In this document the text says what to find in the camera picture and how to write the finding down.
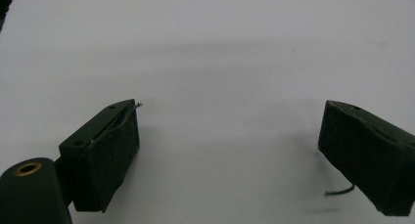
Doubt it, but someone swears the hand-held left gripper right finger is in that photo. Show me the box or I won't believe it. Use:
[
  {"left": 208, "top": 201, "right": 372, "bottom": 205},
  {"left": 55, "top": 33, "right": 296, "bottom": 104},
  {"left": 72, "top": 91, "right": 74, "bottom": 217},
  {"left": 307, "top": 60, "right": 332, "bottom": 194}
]
[{"left": 317, "top": 100, "right": 415, "bottom": 217}]

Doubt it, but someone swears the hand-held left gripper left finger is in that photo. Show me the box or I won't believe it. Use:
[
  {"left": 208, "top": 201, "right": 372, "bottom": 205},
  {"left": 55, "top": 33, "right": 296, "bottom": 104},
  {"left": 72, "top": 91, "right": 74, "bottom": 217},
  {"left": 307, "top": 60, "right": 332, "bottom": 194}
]
[{"left": 58, "top": 99, "right": 143, "bottom": 214}]

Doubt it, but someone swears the white table mat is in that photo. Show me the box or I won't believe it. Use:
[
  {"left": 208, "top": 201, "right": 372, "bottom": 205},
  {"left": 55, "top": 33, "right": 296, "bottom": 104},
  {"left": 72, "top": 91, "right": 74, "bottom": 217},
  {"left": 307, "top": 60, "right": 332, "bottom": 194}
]
[{"left": 0, "top": 0, "right": 415, "bottom": 224}]

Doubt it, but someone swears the thin black wire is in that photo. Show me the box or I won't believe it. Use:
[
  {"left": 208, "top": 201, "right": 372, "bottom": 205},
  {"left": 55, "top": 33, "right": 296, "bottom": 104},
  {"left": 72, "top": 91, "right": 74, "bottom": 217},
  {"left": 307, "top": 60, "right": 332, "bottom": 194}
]
[{"left": 324, "top": 184, "right": 356, "bottom": 197}]

